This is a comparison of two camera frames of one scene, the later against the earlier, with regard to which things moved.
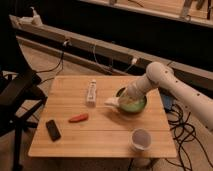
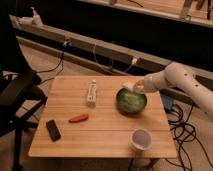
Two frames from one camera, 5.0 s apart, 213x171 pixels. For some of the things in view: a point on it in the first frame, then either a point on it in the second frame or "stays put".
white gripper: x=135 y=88 -> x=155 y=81
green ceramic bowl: x=131 y=104 stays put
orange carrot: x=78 y=118 stays put
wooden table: x=75 y=122 stays put
